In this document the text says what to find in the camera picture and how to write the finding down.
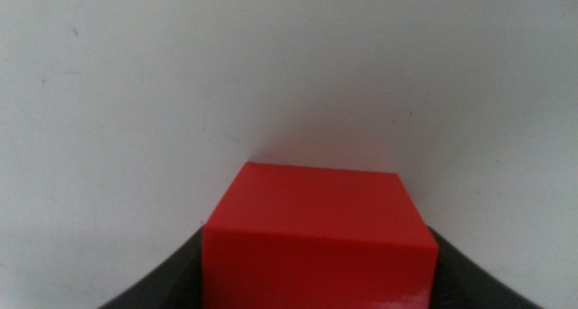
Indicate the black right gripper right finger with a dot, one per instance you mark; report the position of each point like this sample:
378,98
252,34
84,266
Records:
465,282

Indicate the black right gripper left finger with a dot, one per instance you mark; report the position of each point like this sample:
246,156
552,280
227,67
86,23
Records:
174,282

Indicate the red cube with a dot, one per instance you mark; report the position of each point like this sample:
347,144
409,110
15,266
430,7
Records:
316,246

